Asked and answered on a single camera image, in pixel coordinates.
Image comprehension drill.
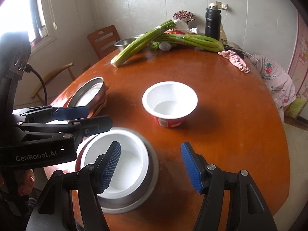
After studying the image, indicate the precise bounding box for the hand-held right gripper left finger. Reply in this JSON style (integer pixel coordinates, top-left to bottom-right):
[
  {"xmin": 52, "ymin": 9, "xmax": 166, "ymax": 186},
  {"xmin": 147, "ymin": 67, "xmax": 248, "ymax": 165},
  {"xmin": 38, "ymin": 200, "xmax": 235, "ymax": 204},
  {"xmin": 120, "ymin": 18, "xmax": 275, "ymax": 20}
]
[{"xmin": 25, "ymin": 141, "xmax": 121, "ymax": 231}]

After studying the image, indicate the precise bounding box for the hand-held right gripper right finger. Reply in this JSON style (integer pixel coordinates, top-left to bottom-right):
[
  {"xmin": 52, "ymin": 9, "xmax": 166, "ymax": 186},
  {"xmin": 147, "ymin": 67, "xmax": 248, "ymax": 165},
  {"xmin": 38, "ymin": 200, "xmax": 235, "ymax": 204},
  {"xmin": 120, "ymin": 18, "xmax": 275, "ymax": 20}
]
[{"xmin": 180, "ymin": 142, "xmax": 277, "ymax": 231}]

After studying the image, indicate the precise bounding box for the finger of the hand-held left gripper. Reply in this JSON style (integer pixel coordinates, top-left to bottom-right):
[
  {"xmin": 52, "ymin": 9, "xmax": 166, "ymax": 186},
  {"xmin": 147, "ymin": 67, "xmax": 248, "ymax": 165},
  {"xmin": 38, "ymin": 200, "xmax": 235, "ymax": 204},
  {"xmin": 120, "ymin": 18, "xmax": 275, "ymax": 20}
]
[
  {"xmin": 13, "ymin": 105, "xmax": 89, "ymax": 123},
  {"xmin": 17, "ymin": 115, "xmax": 113, "ymax": 145}
]

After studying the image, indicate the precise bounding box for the salmon plastic plate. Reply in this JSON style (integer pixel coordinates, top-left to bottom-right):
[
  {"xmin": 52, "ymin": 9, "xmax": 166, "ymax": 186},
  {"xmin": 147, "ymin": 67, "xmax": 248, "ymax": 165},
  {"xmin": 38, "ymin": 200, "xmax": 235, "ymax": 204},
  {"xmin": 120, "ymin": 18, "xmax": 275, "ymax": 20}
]
[{"xmin": 52, "ymin": 84, "xmax": 110, "ymax": 117}]

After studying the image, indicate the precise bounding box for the round steel pan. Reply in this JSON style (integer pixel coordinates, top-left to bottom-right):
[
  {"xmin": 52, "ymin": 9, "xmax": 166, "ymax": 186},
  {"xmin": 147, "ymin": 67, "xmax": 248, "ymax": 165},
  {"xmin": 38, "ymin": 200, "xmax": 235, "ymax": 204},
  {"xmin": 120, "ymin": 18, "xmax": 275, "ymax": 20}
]
[{"xmin": 67, "ymin": 77, "xmax": 107, "ymax": 109}]

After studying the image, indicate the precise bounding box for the person's left hand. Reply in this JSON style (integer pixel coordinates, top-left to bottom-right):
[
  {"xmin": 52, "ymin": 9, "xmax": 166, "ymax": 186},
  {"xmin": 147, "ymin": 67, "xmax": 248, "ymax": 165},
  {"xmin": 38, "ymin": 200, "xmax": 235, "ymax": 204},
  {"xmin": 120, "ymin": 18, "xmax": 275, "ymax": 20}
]
[{"xmin": 17, "ymin": 169, "xmax": 36, "ymax": 197}]

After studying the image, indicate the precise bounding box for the light wood curved chair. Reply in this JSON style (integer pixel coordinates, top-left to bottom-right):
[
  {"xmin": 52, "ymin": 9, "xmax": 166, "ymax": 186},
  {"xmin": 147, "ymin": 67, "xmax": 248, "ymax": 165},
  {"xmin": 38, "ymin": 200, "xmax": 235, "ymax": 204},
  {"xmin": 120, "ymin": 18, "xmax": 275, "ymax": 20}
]
[{"xmin": 31, "ymin": 63, "xmax": 75, "ymax": 106}]

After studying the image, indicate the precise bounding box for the orange wooden chair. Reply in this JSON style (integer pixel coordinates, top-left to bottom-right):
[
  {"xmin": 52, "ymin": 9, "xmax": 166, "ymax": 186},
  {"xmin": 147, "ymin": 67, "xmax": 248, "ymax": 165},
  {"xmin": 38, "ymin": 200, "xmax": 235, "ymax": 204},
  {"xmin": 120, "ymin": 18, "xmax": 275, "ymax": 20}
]
[{"xmin": 87, "ymin": 25, "xmax": 121, "ymax": 60}]

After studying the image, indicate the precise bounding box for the steel mixing bowl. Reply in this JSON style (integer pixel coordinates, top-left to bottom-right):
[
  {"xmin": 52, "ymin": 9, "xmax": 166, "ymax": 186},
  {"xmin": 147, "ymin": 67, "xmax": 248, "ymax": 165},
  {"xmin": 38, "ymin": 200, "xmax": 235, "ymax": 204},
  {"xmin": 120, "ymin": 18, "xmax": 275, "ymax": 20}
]
[{"xmin": 114, "ymin": 37, "xmax": 145, "ymax": 52}]

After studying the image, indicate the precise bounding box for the celery bunch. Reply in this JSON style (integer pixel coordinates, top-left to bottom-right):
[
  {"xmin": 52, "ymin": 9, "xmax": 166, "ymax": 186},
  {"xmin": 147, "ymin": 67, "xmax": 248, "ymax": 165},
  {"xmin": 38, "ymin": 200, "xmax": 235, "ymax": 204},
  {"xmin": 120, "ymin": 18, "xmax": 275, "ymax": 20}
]
[
  {"xmin": 154, "ymin": 34, "xmax": 224, "ymax": 52},
  {"xmin": 111, "ymin": 20, "xmax": 175, "ymax": 67}
]

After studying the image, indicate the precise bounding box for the pink cloth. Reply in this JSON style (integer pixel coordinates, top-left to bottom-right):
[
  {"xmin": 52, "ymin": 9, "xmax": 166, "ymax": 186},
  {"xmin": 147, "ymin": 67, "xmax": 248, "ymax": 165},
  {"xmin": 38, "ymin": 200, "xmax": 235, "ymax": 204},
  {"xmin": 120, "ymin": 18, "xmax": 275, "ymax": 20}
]
[{"xmin": 218, "ymin": 50, "xmax": 251, "ymax": 74}]

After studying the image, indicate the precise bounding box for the pink printed jacket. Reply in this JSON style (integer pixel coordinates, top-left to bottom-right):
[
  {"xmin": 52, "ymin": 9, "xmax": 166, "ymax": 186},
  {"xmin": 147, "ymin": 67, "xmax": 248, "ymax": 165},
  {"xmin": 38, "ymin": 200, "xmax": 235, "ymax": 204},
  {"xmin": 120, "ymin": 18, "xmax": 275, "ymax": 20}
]
[{"xmin": 251, "ymin": 54, "xmax": 296, "ymax": 126}]

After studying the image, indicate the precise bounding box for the dark object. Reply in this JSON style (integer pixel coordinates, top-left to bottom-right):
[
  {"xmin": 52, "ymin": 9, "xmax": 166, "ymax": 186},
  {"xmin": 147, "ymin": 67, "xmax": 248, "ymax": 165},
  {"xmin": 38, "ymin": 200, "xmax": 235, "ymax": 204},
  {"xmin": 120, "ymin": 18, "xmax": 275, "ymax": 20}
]
[{"xmin": 223, "ymin": 43, "xmax": 244, "ymax": 58}]

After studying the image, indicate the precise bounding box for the red food package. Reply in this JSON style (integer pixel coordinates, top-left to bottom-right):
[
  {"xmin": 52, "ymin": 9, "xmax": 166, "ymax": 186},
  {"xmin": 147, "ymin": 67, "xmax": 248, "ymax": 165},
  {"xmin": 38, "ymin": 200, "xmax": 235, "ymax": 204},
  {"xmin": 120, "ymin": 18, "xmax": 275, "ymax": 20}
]
[{"xmin": 165, "ymin": 29, "xmax": 190, "ymax": 35}]

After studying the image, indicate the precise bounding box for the white plastic bag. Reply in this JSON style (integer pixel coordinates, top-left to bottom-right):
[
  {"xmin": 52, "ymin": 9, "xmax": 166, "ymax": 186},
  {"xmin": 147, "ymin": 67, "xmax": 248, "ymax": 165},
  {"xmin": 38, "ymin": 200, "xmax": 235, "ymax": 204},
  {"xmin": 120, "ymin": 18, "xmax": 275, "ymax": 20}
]
[{"xmin": 174, "ymin": 20, "xmax": 190, "ymax": 30}]

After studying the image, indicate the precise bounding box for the dried flower bouquet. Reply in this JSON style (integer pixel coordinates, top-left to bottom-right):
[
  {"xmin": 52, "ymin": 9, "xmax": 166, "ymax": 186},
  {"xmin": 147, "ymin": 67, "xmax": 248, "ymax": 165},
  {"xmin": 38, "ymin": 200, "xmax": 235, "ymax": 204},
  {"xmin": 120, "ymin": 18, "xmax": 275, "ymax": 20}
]
[{"xmin": 173, "ymin": 10, "xmax": 196, "ymax": 23}]

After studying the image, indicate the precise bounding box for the black thermos bottle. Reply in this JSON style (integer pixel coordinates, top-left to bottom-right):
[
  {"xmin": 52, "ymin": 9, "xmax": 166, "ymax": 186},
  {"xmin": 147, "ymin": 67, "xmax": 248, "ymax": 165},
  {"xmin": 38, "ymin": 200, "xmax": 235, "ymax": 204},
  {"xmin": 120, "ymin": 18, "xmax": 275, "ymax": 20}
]
[{"xmin": 204, "ymin": 3, "xmax": 221, "ymax": 41}]

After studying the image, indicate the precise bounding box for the pink cartoon cabinet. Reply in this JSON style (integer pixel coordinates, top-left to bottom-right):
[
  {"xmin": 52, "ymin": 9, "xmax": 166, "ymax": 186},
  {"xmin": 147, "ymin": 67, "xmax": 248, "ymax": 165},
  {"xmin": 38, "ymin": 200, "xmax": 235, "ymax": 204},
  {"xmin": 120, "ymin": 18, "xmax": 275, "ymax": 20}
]
[{"xmin": 284, "ymin": 12, "xmax": 308, "ymax": 119}]

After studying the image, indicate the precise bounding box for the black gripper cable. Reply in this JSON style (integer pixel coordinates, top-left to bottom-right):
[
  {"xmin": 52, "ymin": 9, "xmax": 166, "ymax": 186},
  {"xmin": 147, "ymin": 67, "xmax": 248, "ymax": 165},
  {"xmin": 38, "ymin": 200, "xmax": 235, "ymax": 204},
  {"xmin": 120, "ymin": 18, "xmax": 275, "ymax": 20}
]
[{"xmin": 25, "ymin": 64, "xmax": 47, "ymax": 106}]

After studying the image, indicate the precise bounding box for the white pull cord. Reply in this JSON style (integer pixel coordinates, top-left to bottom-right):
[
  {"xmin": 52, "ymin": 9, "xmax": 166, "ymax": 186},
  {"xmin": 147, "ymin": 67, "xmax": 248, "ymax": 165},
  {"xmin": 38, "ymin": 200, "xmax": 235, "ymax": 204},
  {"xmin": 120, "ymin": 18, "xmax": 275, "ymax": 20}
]
[{"xmin": 47, "ymin": 0, "xmax": 58, "ymax": 30}]

